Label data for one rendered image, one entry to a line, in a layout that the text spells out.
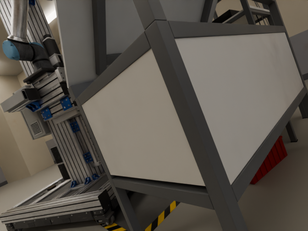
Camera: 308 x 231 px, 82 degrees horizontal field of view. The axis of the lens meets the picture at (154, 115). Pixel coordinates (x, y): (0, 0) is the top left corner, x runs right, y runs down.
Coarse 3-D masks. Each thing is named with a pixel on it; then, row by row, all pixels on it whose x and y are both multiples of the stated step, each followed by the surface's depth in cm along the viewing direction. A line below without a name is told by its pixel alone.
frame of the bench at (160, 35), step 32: (160, 32) 36; (192, 32) 44; (224, 32) 55; (256, 32) 74; (128, 64) 47; (160, 64) 39; (192, 96) 39; (192, 128) 38; (256, 160) 51; (160, 192) 55; (192, 192) 45; (224, 192) 38; (128, 224) 84; (224, 224) 40
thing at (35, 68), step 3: (36, 60) 128; (39, 60) 128; (42, 60) 129; (45, 60) 131; (48, 60) 134; (33, 63) 129; (36, 63) 128; (39, 63) 128; (42, 63) 129; (45, 63) 130; (48, 63) 132; (33, 66) 129; (36, 66) 128; (39, 66) 127; (42, 66) 129; (45, 66) 129; (48, 66) 130; (51, 66) 132; (33, 69) 129; (36, 69) 127; (33, 72) 129
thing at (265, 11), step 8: (240, 0) 128; (248, 8) 126; (256, 8) 138; (264, 8) 163; (216, 16) 195; (232, 16) 138; (240, 16) 132; (248, 16) 128; (256, 16) 159; (272, 24) 163; (304, 112) 167; (288, 128) 132
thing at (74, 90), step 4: (76, 84) 82; (80, 84) 83; (84, 84) 85; (88, 84) 86; (68, 88) 83; (72, 88) 81; (76, 88) 82; (80, 88) 83; (84, 88) 84; (72, 92) 81; (76, 92) 82; (80, 92) 83; (72, 96) 83; (76, 96) 81; (72, 100) 84
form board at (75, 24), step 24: (72, 0) 68; (120, 0) 81; (168, 0) 101; (192, 0) 115; (216, 0) 133; (72, 24) 71; (120, 24) 86; (72, 48) 76; (120, 48) 93; (72, 72) 80
